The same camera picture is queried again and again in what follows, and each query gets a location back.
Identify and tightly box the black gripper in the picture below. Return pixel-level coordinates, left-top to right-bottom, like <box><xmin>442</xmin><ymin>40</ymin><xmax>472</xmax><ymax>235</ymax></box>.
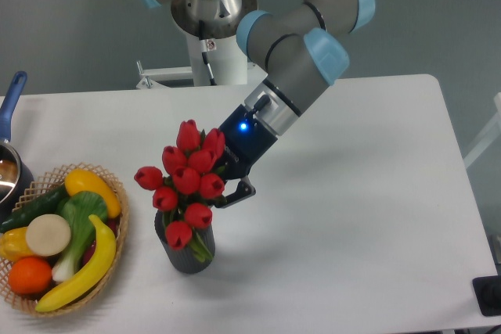
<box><xmin>209</xmin><ymin>105</ymin><xmax>278</xmax><ymax>209</ymax></box>

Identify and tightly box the red tulip bouquet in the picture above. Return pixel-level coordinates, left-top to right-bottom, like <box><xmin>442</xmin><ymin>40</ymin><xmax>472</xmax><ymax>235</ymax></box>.
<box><xmin>134</xmin><ymin>120</ymin><xmax>225</xmax><ymax>250</ymax></box>

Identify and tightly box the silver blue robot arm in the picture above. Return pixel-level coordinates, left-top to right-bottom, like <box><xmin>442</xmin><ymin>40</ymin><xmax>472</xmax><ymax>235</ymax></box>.
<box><xmin>144</xmin><ymin>0</ymin><xmax>375</xmax><ymax>207</ymax></box>

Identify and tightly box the dark grey ribbed vase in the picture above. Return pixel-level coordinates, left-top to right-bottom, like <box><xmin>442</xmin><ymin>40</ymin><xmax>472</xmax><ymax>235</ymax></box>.
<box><xmin>154</xmin><ymin>211</ymin><xmax>216</xmax><ymax>274</ymax></box>

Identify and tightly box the yellow banana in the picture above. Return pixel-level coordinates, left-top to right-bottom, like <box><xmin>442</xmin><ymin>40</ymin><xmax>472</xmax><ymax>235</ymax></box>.
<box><xmin>35</xmin><ymin>214</ymin><xmax>117</xmax><ymax>313</ymax></box>

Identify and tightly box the green bok choy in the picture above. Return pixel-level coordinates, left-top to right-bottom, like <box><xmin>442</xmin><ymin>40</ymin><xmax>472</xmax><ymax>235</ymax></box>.
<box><xmin>52</xmin><ymin>191</ymin><xmax>108</xmax><ymax>284</ymax></box>

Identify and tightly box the yellow squash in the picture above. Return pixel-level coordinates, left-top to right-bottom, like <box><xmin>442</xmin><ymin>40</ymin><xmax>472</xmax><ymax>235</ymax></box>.
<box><xmin>64</xmin><ymin>169</ymin><xmax>121</xmax><ymax>218</ymax></box>

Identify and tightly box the green cucumber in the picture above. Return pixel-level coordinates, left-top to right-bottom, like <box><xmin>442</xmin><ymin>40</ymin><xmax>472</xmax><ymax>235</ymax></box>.
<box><xmin>1</xmin><ymin>185</ymin><xmax>69</xmax><ymax>233</ymax></box>

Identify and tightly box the beige round radish slice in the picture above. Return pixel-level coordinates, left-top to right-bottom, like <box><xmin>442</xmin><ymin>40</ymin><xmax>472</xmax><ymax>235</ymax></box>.
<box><xmin>25</xmin><ymin>214</ymin><xmax>71</xmax><ymax>257</ymax></box>

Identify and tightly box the woven wicker basket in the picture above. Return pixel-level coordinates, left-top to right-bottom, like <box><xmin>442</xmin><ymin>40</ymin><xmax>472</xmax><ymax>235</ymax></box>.
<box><xmin>1</xmin><ymin>163</ymin><xmax>129</xmax><ymax>318</ymax></box>

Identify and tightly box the orange fruit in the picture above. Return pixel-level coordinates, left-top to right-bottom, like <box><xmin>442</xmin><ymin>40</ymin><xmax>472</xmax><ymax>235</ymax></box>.
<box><xmin>8</xmin><ymin>257</ymin><xmax>52</xmax><ymax>295</ymax></box>

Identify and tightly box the yellow bell pepper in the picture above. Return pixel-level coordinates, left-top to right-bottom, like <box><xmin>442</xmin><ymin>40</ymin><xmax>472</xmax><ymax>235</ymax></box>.
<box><xmin>1</xmin><ymin>227</ymin><xmax>35</xmax><ymax>262</ymax></box>

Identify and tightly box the black device at table edge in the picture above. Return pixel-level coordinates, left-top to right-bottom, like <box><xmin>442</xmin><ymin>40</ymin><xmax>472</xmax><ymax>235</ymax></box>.
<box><xmin>472</xmin><ymin>275</ymin><xmax>501</xmax><ymax>317</ymax></box>

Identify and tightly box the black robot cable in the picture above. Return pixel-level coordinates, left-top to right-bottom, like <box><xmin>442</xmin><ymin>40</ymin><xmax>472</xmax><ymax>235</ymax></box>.
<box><xmin>197</xmin><ymin>19</ymin><xmax>218</xmax><ymax>87</ymax></box>

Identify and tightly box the blue handled saucepan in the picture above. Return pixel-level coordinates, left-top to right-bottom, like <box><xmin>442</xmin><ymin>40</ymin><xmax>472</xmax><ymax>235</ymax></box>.
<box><xmin>1</xmin><ymin>71</ymin><xmax>34</xmax><ymax>222</ymax></box>

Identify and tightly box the white frame at right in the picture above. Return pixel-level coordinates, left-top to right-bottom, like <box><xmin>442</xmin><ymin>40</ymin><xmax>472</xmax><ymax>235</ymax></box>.
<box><xmin>463</xmin><ymin>93</ymin><xmax>500</xmax><ymax>169</ymax></box>

